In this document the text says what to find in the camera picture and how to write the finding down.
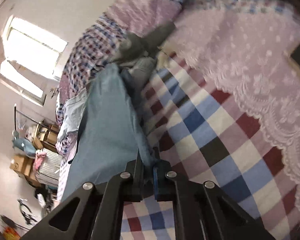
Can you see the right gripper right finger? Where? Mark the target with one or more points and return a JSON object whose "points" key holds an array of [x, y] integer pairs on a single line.
{"points": [[202, 211]]}

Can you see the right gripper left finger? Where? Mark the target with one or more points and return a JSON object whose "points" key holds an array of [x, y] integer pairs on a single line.
{"points": [[93, 211]]}

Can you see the dark teal sweater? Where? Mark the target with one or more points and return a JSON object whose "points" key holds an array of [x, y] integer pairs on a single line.
{"points": [[109, 134]]}

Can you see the black clothes rack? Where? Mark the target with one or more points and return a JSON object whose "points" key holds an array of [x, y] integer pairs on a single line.
{"points": [[22, 121]]}

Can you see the clear plastic storage bag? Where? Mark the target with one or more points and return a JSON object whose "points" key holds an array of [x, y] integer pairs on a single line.
{"points": [[46, 167]]}

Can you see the bicycle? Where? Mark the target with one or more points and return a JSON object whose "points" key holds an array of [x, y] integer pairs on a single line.
{"points": [[26, 212]]}

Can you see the red paper decoration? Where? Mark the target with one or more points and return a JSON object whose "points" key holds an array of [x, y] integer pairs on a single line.
{"points": [[10, 233]]}

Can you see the cardboard boxes stack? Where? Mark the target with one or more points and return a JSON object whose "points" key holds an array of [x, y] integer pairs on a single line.
{"points": [[41, 136]]}

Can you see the blue plush shark toy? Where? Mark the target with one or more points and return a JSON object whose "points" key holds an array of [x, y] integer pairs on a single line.
{"points": [[22, 145]]}

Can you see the light blue garment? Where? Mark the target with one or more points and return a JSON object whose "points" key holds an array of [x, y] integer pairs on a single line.
{"points": [[73, 112]]}

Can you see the plaid bed sheet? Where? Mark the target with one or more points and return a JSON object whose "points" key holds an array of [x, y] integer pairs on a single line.
{"points": [[225, 105]]}

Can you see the grey trousers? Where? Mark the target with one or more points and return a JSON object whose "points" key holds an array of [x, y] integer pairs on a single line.
{"points": [[142, 71]]}

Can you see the olive green garment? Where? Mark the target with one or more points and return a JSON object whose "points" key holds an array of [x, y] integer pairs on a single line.
{"points": [[134, 47]]}

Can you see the window with curtain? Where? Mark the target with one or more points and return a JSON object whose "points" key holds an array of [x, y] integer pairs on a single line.
{"points": [[29, 57]]}

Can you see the plaid folded quilt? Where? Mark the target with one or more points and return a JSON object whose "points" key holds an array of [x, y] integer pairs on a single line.
{"points": [[100, 41]]}

